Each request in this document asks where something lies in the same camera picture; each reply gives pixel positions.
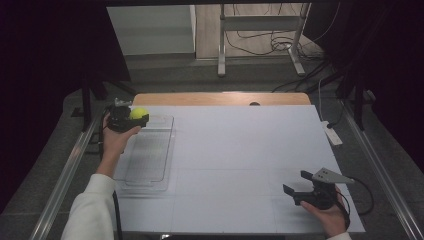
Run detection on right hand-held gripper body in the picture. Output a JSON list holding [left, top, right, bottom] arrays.
[[292, 167, 356, 211]]

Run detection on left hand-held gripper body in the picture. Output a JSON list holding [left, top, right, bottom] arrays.
[[106, 97, 138, 134]]

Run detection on yellow tennis ball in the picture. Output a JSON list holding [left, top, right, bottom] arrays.
[[129, 106, 150, 121]]

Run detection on clear plastic container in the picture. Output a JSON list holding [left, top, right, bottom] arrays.
[[113, 114, 175, 193]]

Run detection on person's left hand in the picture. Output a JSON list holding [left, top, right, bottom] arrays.
[[101, 113, 143, 160]]

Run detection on person's right hand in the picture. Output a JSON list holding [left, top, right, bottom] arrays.
[[299, 186, 350, 238]]

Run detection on black stand legs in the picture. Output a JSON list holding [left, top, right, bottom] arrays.
[[336, 74, 376, 131], [71, 71, 138, 133]]

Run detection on white power strip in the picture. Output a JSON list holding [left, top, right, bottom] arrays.
[[321, 120, 344, 147]]

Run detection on white table mat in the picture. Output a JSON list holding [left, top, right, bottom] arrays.
[[111, 104, 367, 234]]

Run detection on white cabinet panel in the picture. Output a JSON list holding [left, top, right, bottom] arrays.
[[106, 4, 197, 57]]

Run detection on dark curtain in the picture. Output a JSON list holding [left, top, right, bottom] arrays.
[[303, 0, 424, 174], [0, 0, 132, 214]]

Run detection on black floor frame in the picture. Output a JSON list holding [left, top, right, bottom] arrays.
[[84, 131, 105, 155]]

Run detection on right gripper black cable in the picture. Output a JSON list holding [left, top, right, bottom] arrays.
[[336, 176, 375, 231]]

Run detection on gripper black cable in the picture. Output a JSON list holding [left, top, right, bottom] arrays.
[[112, 189, 124, 240], [336, 176, 375, 231]]

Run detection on black plug cable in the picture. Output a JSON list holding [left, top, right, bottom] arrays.
[[326, 99, 346, 129]]

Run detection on aluminium floor rail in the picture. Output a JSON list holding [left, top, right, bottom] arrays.
[[31, 118, 101, 240], [341, 99, 424, 240]]

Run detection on thin white cable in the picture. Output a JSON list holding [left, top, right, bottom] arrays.
[[317, 78, 326, 123]]

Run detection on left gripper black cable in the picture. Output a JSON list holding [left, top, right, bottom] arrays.
[[112, 189, 124, 240]]

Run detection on tangle of black floor cables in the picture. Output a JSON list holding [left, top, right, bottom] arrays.
[[224, 3, 341, 63]]

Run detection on grey metal stand frame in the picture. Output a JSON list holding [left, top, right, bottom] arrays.
[[217, 3, 311, 78]]

